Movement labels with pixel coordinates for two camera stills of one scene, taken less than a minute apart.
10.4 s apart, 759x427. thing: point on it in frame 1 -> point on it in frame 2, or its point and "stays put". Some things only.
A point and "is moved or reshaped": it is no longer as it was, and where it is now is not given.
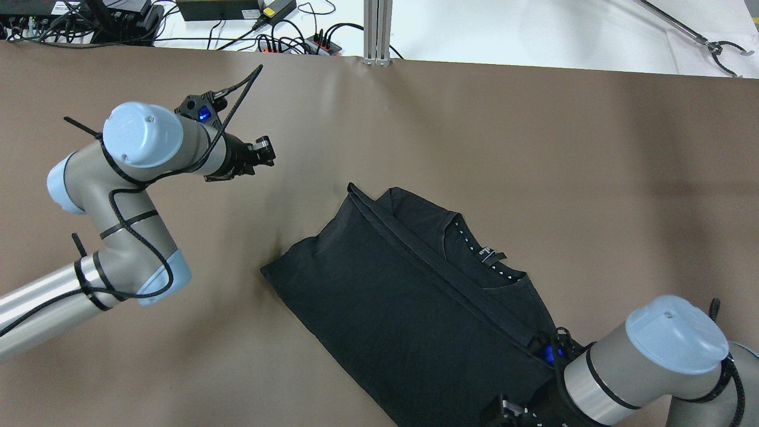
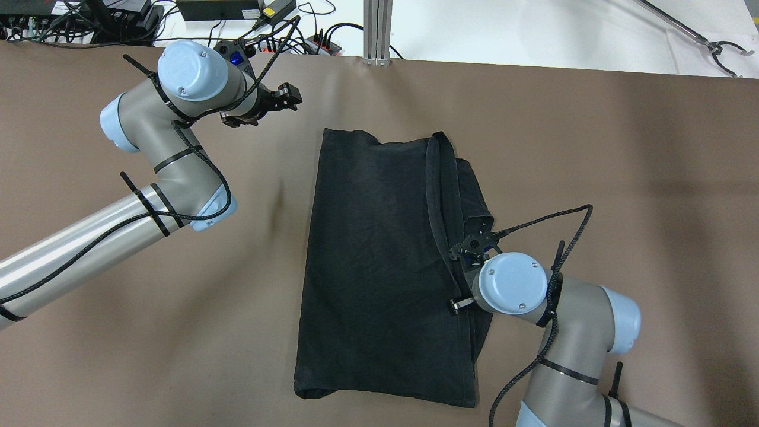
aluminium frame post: (377, 32) stays put
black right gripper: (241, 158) -> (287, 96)
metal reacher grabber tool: (715, 47) stays put
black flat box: (219, 10) stays put
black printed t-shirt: (439, 329) is moved or reshaped
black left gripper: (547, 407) -> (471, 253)
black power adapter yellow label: (273, 10) stays put
